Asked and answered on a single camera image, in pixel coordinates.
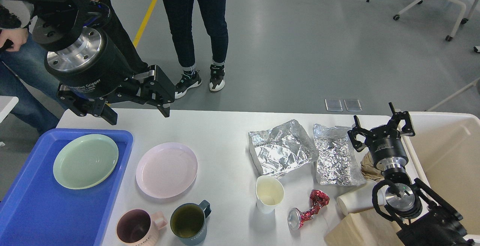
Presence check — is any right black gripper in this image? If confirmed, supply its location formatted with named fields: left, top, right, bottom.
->
left=347, top=102, right=416, bottom=172

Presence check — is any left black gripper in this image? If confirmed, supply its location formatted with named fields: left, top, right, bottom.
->
left=45, top=27, right=175, bottom=125

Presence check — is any pink mug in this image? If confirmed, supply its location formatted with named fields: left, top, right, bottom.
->
left=115, top=208, right=168, bottom=246

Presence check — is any dark teal mug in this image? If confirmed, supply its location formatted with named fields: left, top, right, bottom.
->
left=170, top=200, right=212, bottom=246

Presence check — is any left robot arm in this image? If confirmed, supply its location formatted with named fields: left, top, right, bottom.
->
left=14, top=0, right=174, bottom=125

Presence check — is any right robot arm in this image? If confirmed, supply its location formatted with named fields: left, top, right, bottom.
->
left=348, top=102, right=476, bottom=246

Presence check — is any crumpled brown paper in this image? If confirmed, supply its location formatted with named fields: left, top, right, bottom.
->
left=360, top=152, right=384, bottom=182

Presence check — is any right floor plate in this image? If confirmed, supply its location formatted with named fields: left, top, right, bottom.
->
left=343, top=99, right=362, bottom=112

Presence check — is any floor plate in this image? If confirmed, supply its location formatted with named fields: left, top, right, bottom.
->
left=324, top=99, right=343, bottom=112
left=343, top=99, right=362, bottom=112

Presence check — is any narrow crumpled foil sheet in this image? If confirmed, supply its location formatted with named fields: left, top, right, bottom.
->
left=313, top=124, right=366, bottom=186

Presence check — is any left floor plate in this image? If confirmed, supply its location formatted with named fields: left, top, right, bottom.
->
left=324, top=99, right=343, bottom=112

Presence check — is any beige plastic bin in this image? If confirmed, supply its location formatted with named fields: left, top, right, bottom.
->
left=406, top=112, right=480, bottom=245

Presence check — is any lying white paper cup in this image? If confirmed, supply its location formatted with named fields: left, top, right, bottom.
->
left=336, top=180, right=377, bottom=216

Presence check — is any green plate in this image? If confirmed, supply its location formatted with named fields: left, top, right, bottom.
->
left=52, top=134, right=119, bottom=190

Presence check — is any pink plate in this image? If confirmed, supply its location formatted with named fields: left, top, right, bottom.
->
left=135, top=142, right=198, bottom=199

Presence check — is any crushed red can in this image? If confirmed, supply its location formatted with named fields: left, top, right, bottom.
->
left=287, top=189, right=330, bottom=230

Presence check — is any person in blue jeans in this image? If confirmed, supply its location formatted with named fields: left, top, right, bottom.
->
left=0, top=0, right=59, bottom=135

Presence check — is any large crumpled foil sheet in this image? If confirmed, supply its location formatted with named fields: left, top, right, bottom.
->
left=247, top=119, right=319, bottom=179

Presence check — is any white side table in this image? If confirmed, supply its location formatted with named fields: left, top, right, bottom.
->
left=0, top=95, right=19, bottom=123

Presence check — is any person in grey sweater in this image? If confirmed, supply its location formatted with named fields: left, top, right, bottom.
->
left=92, top=0, right=149, bottom=74

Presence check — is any person in dark jeans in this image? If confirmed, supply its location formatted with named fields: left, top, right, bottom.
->
left=159, top=0, right=229, bottom=99

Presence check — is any upright white paper cup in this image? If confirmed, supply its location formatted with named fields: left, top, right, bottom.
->
left=255, top=175, right=284, bottom=214

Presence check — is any blue plastic tray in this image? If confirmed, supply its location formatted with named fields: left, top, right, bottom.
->
left=0, top=128, right=134, bottom=246

